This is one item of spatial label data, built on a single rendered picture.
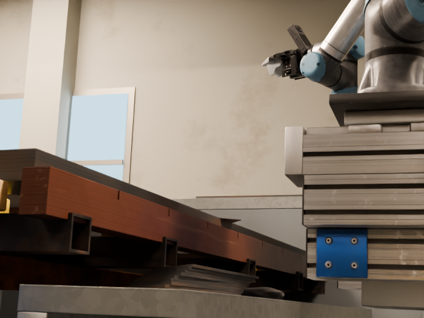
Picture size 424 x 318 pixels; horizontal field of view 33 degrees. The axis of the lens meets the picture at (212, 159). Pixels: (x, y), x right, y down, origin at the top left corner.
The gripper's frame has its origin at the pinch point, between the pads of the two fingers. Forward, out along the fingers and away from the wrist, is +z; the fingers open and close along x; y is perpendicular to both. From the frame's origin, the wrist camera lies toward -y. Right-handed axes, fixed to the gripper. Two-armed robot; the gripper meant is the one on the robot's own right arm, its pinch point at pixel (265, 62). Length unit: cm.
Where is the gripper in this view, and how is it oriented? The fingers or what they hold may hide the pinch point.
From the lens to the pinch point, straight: 238.4
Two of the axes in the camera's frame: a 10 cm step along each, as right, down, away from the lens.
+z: -7.4, 1.1, 6.7
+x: 6.8, 0.4, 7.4
